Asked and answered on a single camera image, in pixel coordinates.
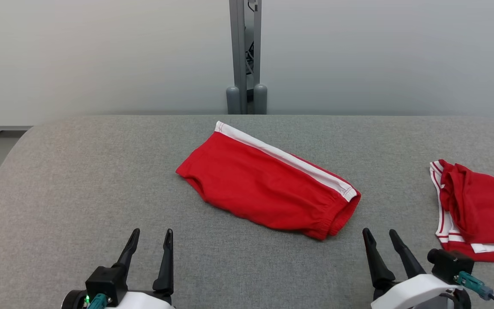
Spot left camera cable teal plug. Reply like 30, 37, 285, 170
86, 293, 109, 309

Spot right camera cable teal plug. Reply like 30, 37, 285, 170
454, 271, 494, 309

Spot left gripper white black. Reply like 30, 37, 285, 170
61, 228, 175, 309

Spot red shorts with white stripe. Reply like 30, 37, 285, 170
175, 121, 362, 241

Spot red white-sleeved numbered jersey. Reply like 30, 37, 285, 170
429, 159, 494, 264

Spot camera cable teal plug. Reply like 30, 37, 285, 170
454, 271, 494, 309
86, 293, 109, 309

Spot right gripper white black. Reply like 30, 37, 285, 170
362, 228, 473, 309

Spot grey metal partition post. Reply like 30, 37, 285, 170
229, 0, 262, 115

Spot grey cylindrical post foot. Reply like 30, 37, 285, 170
253, 84, 268, 115
226, 86, 241, 115

